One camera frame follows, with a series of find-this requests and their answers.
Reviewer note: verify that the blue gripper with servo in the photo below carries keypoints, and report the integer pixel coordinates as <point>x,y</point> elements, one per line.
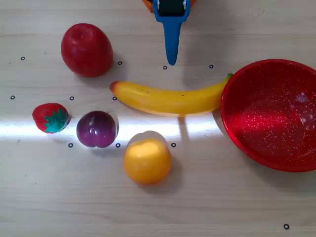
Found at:
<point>171,17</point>

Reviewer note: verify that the yellow plastic banana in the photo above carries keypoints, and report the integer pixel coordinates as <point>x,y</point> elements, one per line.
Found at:
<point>168,101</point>

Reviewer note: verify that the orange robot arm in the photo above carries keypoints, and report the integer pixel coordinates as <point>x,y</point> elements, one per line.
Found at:
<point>148,5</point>

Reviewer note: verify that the red speckled bowl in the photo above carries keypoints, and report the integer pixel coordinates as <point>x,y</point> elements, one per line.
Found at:
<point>269,123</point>

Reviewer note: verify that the red plastic apple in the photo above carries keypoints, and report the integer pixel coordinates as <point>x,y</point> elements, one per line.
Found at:
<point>86,50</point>

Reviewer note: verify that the purple plastic plum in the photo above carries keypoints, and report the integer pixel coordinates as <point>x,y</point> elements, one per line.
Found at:
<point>96,129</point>

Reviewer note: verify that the orange yellow plastic fruit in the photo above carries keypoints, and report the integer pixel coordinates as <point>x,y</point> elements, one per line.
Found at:
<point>146,163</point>

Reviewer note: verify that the red plastic strawberry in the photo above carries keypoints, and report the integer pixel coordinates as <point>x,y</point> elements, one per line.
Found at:
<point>44,116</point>

